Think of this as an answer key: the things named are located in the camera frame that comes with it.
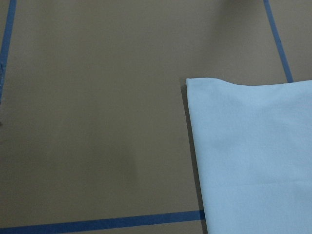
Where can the light blue t-shirt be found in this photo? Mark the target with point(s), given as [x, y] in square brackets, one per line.
[253, 147]

